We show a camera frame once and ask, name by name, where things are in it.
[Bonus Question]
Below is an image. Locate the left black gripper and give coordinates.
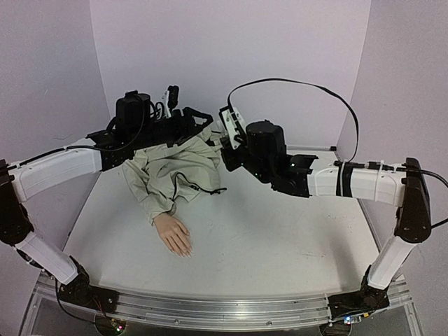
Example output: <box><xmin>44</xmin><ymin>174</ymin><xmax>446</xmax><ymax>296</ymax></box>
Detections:
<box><xmin>132</xmin><ymin>106</ymin><xmax>216</xmax><ymax>151</ymax></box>

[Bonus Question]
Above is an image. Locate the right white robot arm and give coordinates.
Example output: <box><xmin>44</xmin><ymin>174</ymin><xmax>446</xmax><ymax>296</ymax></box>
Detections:
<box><xmin>221</xmin><ymin>117</ymin><xmax>431</xmax><ymax>319</ymax></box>

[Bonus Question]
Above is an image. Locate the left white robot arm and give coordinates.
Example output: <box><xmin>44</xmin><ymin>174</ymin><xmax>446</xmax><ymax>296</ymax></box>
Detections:
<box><xmin>1</xmin><ymin>85</ymin><xmax>213</xmax><ymax>306</ymax></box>

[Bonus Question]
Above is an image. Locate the beige jacket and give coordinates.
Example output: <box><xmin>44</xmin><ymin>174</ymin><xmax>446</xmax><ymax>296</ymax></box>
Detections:
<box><xmin>122</xmin><ymin>127</ymin><xmax>225</xmax><ymax>223</ymax></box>

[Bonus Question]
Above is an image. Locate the mannequin hand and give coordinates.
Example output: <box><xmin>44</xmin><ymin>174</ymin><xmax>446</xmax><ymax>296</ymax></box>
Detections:
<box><xmin>153</xmin><ymin>213</ymin><xmax>193</xmax><ymax>257</ymax></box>

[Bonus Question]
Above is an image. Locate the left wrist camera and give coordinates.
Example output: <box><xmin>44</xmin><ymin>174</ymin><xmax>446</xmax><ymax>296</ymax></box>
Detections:
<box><xmin>162</xmin><ymin>85</ymin><xmax>179</xmax><ymax>118</ymax></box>

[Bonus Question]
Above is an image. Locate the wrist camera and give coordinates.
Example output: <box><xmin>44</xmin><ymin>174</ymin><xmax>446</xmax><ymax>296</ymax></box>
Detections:
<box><xmin>219</xmin><ymin>106</ymin><xmax>246</xmax><ymax>150</ymax></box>
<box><xmin>162</xmin><ymin>85</ymin><xmax>179</xmax><ymax>118</ymax></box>

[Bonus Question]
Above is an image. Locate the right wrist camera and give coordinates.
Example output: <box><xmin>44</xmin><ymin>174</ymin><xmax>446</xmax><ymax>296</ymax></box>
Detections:
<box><xmin>219</xmin><ymin>106</ymin><xmax>246</xmax><ymax>150</ymax></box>

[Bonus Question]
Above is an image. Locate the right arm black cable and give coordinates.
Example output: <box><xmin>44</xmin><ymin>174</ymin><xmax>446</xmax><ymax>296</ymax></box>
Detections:
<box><xmin>227</xmin><ymin>78</ymin><xmax>448</xmax><ymax>228</ymax></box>

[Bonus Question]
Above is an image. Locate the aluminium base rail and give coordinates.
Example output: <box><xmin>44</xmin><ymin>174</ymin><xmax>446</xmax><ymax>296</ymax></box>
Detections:
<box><xmin>36</xmin><ymin>274</ymin><xmax>417</xmax><ymax>331</ymax></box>

